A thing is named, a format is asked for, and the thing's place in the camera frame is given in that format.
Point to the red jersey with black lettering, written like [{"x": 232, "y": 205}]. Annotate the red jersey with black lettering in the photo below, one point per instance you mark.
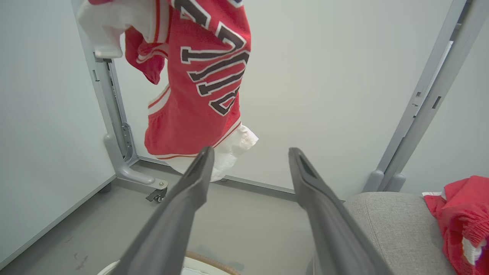
[{"x": 183, "y": 126}]

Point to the red shorts with white stripe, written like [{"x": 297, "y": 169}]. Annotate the red shorts with white stripe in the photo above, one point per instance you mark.
[{"x": 462, "y": 214}]

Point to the black caster wheel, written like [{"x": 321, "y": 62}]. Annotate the black caster wheel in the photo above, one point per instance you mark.
[{"x": 157, "y": 195}]

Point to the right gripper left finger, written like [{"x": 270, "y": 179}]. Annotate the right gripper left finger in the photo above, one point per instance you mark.
[{"x": 179, "y": 221}]

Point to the grey partition post with slots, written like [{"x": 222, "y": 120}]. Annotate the grey partition post with slots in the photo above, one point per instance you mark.
[{"x": 110, "y": 99}]

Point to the grey panel bottom rail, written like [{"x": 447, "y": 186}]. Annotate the grey panel bottom rail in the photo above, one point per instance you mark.
[{"x": 57, "y": 223}]

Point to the grey fabric sofa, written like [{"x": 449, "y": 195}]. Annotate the grey fabric sofa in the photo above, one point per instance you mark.
[{"x": 393, "y": 229}]

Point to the white garment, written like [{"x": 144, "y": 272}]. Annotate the white garment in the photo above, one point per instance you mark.
[{"x": 233, "y": 152}]

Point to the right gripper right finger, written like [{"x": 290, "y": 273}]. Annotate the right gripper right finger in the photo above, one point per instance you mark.
[{"x": 328, "y": 229}]

